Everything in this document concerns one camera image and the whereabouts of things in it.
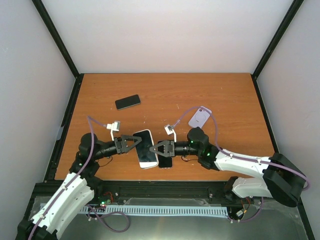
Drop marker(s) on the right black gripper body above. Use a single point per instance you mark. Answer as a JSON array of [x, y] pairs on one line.
[[171, 149]]

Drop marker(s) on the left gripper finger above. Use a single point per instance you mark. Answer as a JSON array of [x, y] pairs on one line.
[[131, 138], [130, 145]]

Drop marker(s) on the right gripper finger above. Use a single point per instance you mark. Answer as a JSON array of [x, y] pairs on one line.
[[160, 146], [160, 153]]

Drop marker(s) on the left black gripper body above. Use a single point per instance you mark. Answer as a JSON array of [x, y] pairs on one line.
[[118, 146]]

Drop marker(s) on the black phone pink edge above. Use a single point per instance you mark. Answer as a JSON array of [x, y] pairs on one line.
[[165, 162]]

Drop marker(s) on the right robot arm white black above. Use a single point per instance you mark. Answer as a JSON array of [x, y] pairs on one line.
[[273, 177]]

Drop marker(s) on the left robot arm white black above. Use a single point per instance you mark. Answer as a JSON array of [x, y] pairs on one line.
[[51, 221]]

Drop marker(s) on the black phone green edge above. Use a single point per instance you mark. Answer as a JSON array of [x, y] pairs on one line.
[[127, 102]]

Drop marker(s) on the purple phone case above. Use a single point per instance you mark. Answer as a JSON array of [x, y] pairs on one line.
[[200, 117]]

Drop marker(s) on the green led controller board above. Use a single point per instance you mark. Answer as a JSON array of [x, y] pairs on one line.
[[105, 199]]

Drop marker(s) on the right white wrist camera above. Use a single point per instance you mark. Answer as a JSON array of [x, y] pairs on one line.
[[169, 129]]

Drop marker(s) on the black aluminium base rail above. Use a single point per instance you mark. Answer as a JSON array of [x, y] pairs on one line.
[[215, 192]]

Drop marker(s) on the light blue cable duct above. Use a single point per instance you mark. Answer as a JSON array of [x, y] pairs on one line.
[[163, 211]]

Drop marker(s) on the left black frame post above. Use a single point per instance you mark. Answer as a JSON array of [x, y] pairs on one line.
[[47, 20]]

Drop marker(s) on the black frame post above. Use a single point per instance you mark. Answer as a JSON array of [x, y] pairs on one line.
[[279, 33], [47, 20]]

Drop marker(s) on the right black frame post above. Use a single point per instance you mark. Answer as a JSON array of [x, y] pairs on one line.
[[279, 33]]

